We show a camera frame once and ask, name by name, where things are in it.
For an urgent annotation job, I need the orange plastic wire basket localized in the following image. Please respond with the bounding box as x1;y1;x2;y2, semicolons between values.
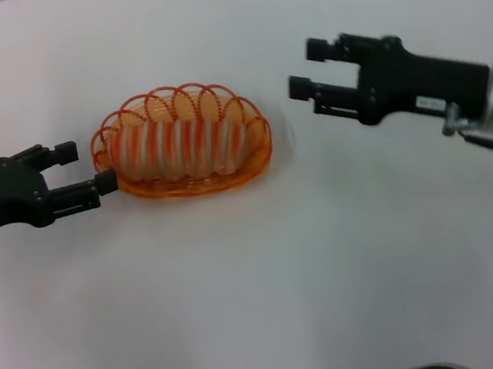
83;72;279;209

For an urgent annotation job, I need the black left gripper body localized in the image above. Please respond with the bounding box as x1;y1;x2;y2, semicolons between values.
0;150;57;235

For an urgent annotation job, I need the orange white striped bread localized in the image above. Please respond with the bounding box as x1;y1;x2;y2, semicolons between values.
104;104;259;191

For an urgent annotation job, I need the right gripper cable with connector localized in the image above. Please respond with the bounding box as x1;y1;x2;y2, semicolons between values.
439;96;493;172

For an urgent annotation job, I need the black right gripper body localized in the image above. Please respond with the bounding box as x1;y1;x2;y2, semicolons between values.
348;23;493;134

